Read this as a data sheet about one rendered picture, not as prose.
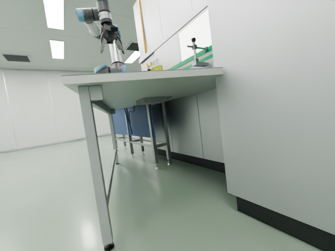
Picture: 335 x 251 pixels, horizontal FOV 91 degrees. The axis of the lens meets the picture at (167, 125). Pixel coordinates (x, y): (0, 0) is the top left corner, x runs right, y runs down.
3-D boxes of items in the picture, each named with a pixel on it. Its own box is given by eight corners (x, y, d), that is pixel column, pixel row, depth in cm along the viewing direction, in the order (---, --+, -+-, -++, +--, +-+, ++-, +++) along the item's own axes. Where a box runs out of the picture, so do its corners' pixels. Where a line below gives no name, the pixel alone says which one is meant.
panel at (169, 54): (219, 51, 123) (214, 4, 121) (216, 50, 121) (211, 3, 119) (159, 80, 199) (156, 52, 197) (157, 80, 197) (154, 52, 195)
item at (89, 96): (103, 253, 70) (76, 85, 66) (115, 164, 215) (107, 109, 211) (125, 246, 73) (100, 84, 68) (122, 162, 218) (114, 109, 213)
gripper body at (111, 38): (113, 45, 112) (109, 26, 110) (117, 40, 105) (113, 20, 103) (101, 44, 107) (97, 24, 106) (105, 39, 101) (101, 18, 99)
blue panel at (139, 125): (169, 135, 178) (164, 96, 175) (155, 138, 169) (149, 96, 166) (124, 132, 312) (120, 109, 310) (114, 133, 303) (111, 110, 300)
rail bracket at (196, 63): (212, 73, 108) (208, 39, 106) (192, 72, 99) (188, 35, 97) (206, 75, 112) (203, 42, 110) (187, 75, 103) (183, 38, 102)
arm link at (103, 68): (97, 84, 143) (94, 68, 141) (113, 82, 145) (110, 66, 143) (94, 82, 131) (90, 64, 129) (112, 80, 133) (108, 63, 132)
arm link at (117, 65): (112, 83, 143) (103, 32, 155) (129, 81, 145) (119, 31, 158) (109, 76, 131) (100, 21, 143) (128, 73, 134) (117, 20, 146)
